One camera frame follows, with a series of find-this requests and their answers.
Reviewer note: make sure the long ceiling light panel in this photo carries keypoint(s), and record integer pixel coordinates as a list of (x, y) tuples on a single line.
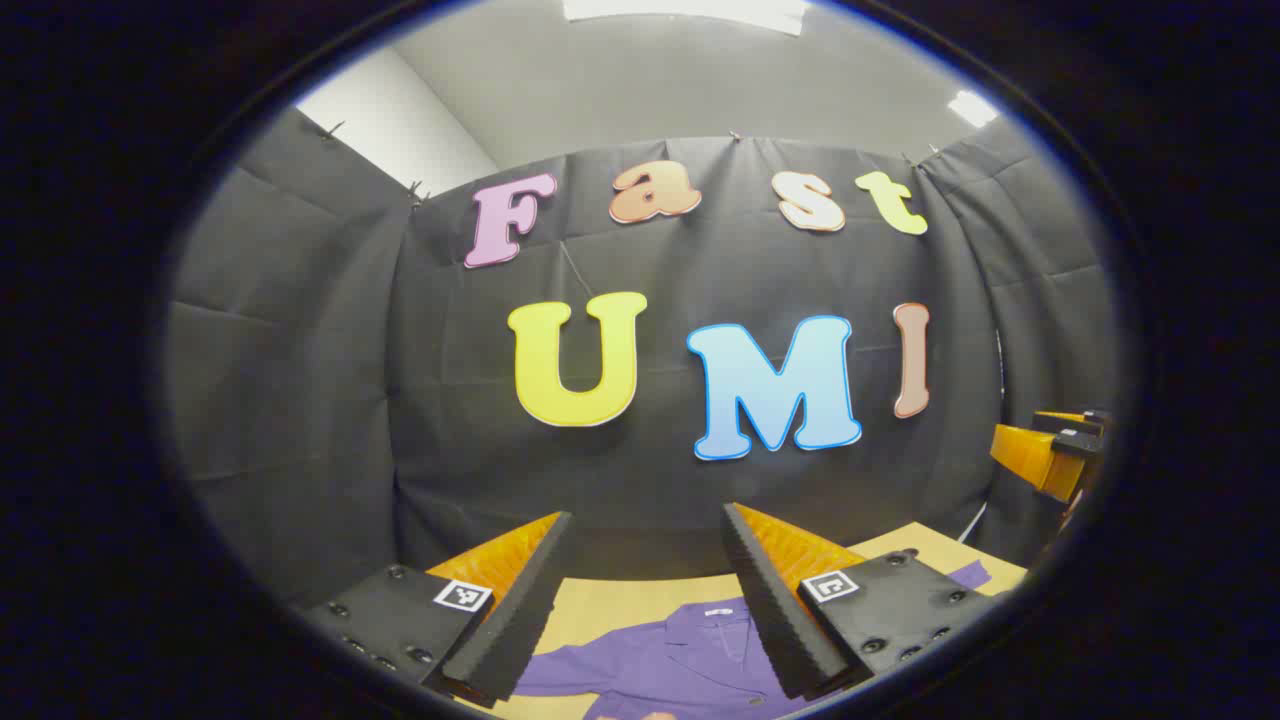
[(690, 10)]

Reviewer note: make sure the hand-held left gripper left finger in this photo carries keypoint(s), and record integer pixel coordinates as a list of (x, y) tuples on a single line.
[(520, 610)]

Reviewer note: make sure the small ceiling light panel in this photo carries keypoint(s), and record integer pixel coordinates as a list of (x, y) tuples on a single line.
[(972, 108)]

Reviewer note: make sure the purple button-up shirt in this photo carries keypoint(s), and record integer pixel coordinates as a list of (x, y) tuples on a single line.
[(680, 660)]

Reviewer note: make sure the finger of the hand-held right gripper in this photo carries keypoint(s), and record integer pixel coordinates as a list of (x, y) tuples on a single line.
[(1080, 420), (1040, 460)]

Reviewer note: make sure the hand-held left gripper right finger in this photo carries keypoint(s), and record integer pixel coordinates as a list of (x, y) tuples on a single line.
[(770, 610)]

